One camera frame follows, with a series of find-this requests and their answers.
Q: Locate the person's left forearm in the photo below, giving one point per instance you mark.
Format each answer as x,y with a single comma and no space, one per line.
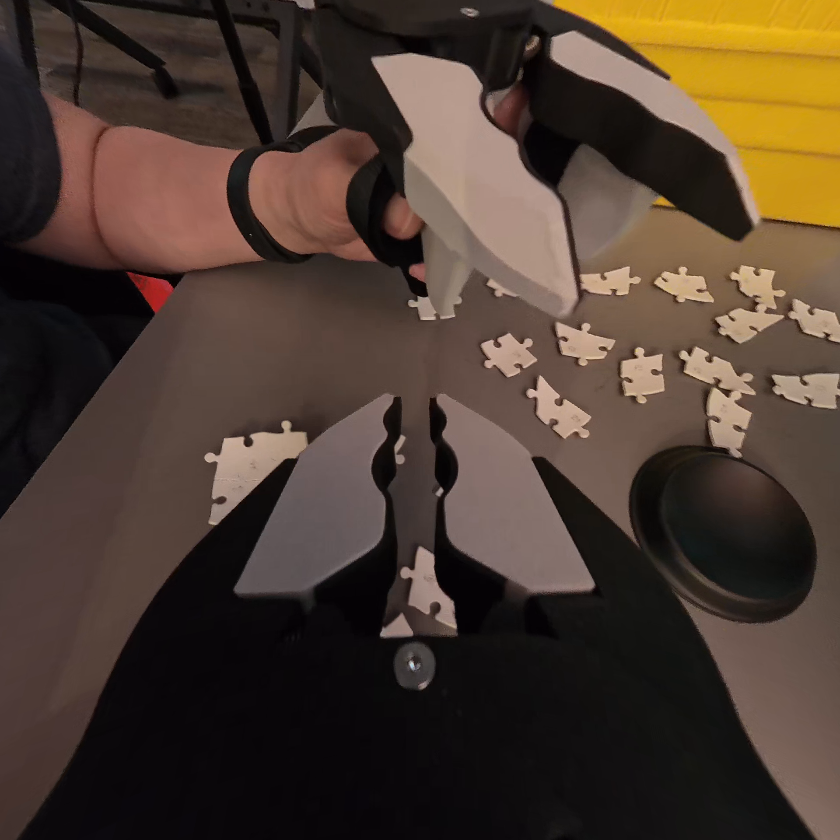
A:
151,197

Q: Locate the scatter of white puzzle pieces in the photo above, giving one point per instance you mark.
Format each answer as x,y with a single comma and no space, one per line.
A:
508,354

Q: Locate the black round puzzle stand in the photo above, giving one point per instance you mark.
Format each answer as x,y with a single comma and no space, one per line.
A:
722,531

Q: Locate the yellow plastic bin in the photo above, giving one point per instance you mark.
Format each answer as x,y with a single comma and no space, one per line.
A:
754,98

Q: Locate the black metal table frame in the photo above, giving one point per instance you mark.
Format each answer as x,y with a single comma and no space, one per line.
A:
249,72

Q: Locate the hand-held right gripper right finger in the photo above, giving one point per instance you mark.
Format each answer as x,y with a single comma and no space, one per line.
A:
505,518

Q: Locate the person's dark trousers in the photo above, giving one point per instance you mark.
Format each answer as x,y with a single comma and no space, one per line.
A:
52,394

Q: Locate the person's left hand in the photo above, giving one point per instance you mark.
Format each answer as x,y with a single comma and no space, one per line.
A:
302,197

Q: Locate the black wristband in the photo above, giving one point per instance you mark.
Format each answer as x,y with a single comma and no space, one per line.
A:
239,197

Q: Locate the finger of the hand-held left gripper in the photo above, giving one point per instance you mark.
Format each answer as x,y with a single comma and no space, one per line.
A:
485,197
682,131

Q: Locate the white curved jigsaw piece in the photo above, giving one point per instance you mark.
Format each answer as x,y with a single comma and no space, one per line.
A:
289,443
239,459
226,499

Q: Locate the small red object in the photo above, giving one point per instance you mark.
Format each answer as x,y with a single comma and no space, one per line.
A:
151,292

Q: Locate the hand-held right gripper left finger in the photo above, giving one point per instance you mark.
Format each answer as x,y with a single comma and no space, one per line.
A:
321,518

